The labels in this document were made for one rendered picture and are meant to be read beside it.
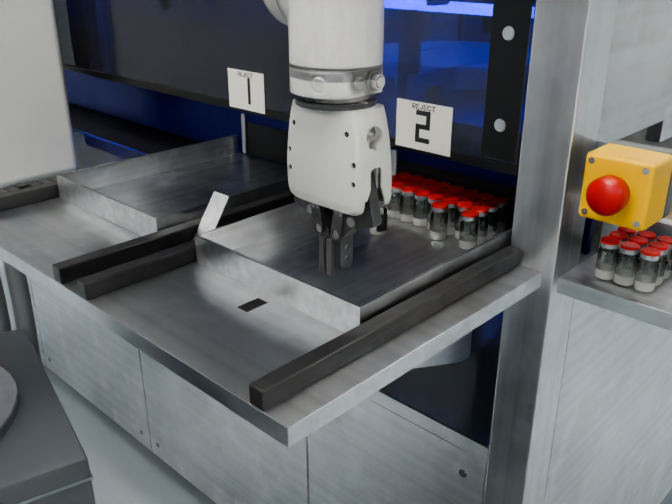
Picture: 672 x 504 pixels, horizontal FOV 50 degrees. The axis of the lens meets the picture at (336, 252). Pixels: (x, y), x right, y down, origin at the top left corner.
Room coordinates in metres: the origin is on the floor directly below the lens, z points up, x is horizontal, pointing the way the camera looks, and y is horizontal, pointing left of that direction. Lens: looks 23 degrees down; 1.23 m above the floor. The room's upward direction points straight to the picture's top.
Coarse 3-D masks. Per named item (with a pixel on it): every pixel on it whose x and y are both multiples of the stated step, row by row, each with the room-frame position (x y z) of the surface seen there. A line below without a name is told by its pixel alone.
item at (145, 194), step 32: (128, 160) 1.09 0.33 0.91; (160, 160) 1.13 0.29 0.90; (192, 160) 1.18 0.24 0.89; (224, 160) 1.20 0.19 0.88; (256, 160) 1.20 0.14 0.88; (64, 192) 1.00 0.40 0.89; (96, 192) 0.93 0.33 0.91; (128, 192) 1.03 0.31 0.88; (160, 192) 1.03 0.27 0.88; (192, 192) 1.03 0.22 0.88; (224, 192) 1.03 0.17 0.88; (256, 192) 0.95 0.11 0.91; (128, 224) 0.88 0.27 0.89; (160, 224) 0.83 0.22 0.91
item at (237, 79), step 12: (228, 72) 1.14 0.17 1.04; (240, 72) 1.11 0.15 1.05; (252, 72) 1.10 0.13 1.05; (228, 84) 1.14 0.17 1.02; (240, 84) 1.12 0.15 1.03; (252, 84) 1.10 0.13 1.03; (240, 96) 1.12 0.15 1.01; (252, 96) 1.10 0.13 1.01; (264, 96) 1.08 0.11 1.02; (240, 108) 1.12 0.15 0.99; (252, 108) 1.10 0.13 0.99; (264, 108) 1.08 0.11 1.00
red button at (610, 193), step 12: (600, 180) 0.68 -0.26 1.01; (612, 180) 0.68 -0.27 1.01; (588, 192) 0.69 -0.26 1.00; (600, 192) 0.68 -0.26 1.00; (612, 192) 0.67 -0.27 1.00; (624, 192) 0.67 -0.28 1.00; (588, 204) 0.69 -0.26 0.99; (600, 204) 0.68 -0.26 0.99; (612, 204) 0.67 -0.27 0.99; (624, 204) 0.67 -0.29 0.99
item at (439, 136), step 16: (400, 112) 0.90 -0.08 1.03; (432, 112) 0.86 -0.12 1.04; (448, 112) 0.85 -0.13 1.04; (400, 128) 0.90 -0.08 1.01; (432, 128) 0.86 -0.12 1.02; (448, 128) 0.85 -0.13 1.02; (400, 144) 0.90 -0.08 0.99; (416, 144) 0.88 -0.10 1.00; (432, 144) 0.86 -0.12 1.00; (448, 144) 0.85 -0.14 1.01
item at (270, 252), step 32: (256, 224) 0.84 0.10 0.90; (288, 224) 0.88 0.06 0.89; (224, 256) 0.74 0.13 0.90; (256, 256) 0.79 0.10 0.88; (288, 256) 0.79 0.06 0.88; (384, 256) 0.79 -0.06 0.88; (416, 256) 0.79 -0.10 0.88; (448, 256) 0.79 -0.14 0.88; (480, 256) 0.74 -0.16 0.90; (256, 288) 0.70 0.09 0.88; (288, 288) 0.66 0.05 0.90; (320, 288) 0.64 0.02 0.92; (352, 288) 0.70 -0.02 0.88; (384, 288) 0.70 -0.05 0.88; (416, 288) 0.66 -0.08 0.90; (320, 320) 0.63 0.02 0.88; (352, 320) 0.60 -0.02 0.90
